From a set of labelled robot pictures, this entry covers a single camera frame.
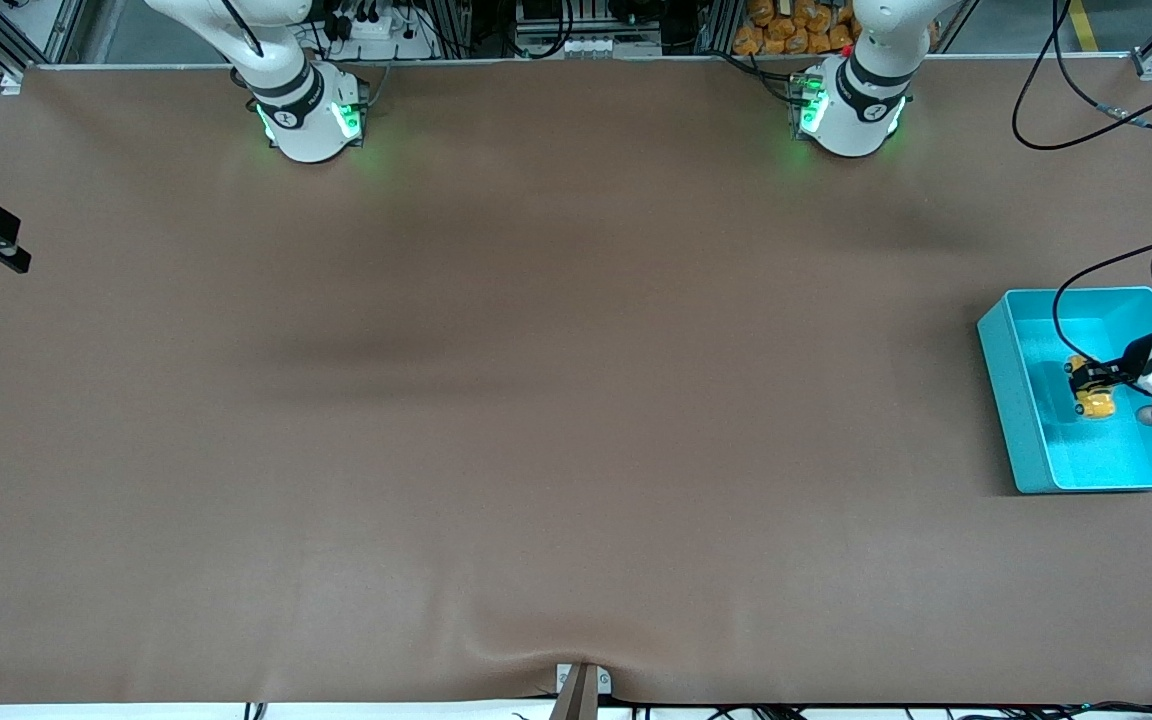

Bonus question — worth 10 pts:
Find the yellow beetle toy car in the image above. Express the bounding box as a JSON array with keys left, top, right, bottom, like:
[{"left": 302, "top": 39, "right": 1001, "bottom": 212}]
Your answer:
[{"left": 1068, "top": 355, "right": 1118, "bottom": 421}]

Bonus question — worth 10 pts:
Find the turquoise plastic bin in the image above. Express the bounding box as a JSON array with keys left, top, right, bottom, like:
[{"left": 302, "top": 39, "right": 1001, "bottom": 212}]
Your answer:
[{"left": 976, "top": 287, "right": 1152, "bottom": 495}]

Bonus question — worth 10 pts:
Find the white power strip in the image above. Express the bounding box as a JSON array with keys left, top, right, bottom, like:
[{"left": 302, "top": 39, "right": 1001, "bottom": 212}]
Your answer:
[{"left": 319, "top": 0, "right": 440, "bottom": 61}]

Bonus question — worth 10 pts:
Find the pile of orange round items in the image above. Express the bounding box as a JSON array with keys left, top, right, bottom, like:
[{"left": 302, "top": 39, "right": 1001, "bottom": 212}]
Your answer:
[{"left": 733, "top": 0, "right": 940, "bottom": 57}]

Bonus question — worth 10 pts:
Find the brown table mat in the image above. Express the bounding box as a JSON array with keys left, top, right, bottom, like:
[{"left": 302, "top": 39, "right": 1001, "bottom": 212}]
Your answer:
[{"left": 0, "top": 55, "right": 1152, "bottom": 706}]

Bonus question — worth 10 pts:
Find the grey device with white connectors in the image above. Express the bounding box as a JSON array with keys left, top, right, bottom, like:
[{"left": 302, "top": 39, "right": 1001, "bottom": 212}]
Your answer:
[{"left": 514, "top": 0, "right": 664, "bottom": 59}]

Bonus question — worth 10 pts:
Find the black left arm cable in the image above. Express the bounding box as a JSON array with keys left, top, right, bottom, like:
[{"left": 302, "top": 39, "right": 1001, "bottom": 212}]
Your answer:
[{"left": 1011, "top": 0, "right": 1152, "bottom": 373}]

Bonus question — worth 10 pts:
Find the small metal bracket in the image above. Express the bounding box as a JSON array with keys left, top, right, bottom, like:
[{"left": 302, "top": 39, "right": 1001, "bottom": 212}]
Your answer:
[{"left": 555, "top": 662, "right": 613, "bottom": 698}]

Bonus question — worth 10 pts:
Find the brown post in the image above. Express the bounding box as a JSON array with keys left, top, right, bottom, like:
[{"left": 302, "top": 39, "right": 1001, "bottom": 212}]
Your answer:
[{"left": 548, "top": 665, "right": 599, "bottom": 720}]

